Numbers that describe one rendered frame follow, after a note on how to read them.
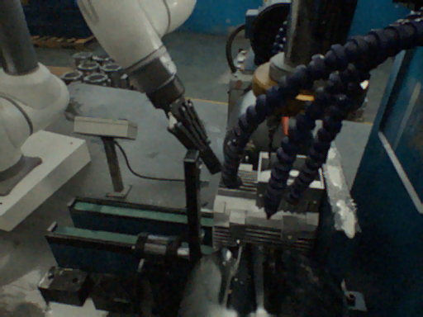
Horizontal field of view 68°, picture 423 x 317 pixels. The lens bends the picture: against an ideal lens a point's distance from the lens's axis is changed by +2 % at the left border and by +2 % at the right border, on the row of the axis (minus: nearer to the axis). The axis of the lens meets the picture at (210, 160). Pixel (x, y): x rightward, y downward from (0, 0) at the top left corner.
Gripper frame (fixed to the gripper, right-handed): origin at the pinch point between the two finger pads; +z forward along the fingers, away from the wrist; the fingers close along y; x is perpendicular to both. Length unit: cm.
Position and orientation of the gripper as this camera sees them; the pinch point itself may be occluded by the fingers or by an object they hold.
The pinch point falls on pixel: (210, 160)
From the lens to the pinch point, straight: 71.3
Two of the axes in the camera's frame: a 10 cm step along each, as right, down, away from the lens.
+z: 4.9, 7.6, 4.3
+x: -8.5, 3.2, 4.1
